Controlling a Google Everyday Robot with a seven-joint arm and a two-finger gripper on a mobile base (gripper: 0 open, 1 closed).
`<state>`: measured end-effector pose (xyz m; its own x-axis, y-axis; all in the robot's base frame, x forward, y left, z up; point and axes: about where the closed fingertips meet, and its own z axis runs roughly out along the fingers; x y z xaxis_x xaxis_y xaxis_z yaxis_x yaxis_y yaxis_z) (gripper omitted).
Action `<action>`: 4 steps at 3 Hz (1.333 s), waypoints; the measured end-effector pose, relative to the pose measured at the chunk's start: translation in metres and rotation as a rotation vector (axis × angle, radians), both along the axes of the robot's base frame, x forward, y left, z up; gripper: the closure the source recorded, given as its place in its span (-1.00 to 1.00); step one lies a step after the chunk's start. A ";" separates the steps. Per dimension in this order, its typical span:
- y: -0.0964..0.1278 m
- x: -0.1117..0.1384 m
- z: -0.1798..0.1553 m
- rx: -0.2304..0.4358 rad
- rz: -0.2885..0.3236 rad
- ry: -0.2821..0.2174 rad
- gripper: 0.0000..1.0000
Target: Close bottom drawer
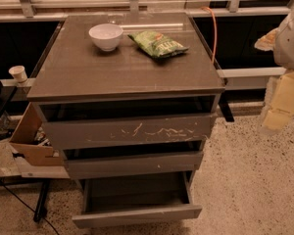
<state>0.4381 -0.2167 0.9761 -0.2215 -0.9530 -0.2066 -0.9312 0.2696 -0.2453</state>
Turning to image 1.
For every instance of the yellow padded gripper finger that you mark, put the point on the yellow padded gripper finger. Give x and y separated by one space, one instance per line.
266 42

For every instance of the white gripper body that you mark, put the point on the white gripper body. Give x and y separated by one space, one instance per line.
290 46

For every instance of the grey bottom drawer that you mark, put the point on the grey bottom drawer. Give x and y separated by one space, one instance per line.
136 199

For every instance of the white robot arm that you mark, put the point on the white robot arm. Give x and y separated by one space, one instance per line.
278 107

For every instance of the scratched grey top drawer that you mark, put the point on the scratched grey top drawer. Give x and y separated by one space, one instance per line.
134 122

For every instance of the grey drawer cabinet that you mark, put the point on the grey drawer cabinet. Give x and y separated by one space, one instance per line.
77 72

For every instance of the grey middle drawer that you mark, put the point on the grey middle drawer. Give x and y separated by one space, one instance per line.
133 160

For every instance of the metal railing beam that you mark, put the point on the metal railing beam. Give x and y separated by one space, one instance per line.
249 79

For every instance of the green chip bag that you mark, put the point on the green chip bag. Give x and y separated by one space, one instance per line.
157 45

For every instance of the white ceramic bowl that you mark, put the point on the white ceramic bowl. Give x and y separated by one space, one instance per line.
106 36

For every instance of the white paper cup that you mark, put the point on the white paper cup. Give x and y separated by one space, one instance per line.
18 73

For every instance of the brown cardboard box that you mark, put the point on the brown cardboard box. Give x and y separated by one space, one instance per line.
23 141

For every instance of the black stand leg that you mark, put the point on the black stand leg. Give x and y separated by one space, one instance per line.
40 210

